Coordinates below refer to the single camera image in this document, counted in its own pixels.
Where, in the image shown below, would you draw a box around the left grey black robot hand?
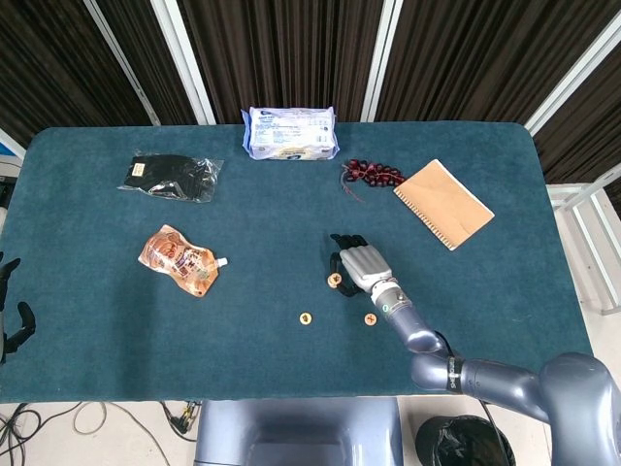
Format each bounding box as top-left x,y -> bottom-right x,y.
0,251 -> 37,365

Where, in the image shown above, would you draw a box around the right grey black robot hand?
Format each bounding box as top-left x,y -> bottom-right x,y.
328,233 -> 394,299

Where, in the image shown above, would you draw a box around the dark red grape bunch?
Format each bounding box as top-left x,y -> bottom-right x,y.
341,158 -> 408,203

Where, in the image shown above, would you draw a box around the tan spiral notebook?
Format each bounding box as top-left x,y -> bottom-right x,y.
392,158 -> 496,251

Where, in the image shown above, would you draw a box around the teal tablecloth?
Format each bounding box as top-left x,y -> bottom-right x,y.
0,120 -> 597,404

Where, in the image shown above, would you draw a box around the white purple tissue pack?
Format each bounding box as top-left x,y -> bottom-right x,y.
241,106 -> 340,161

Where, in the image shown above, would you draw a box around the orange spout pouch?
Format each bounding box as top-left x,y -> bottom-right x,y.
137,223 -> 230,299

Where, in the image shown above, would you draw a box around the blue-grey robot torso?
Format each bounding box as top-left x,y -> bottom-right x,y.
193,396 -> 405,466

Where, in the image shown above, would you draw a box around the white panel with blue edge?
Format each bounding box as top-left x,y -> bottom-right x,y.
0,126 -> 26,169

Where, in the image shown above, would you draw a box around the black power strip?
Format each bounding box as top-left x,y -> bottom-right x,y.
162,400 -> 203,443

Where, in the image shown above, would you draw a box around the black trash bag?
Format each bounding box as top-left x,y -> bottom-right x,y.
415,415 -> 516,466

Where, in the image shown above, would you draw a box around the black gloves in plastic bag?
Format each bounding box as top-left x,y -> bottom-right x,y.
116,150 -> 224,204

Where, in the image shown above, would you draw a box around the white metal rack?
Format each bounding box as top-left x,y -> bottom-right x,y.
545,162 -> 621,316

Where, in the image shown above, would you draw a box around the dark brown pleated curtain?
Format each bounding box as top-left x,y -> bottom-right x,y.
0,0 -> 621,183

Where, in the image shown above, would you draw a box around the black floor cable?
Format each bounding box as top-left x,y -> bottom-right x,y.
0,401 -> 45,466

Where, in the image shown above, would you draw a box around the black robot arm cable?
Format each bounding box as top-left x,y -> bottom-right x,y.
434,329 -> 504,433

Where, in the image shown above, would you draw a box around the grey floor cable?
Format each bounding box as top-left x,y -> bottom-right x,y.
72,400 -> 171,466

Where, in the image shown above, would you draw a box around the wide white frame post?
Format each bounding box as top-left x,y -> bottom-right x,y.
149,0 -> 217,126

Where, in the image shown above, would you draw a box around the thin white frame post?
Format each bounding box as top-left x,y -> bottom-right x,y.
82,0 -> 162,126

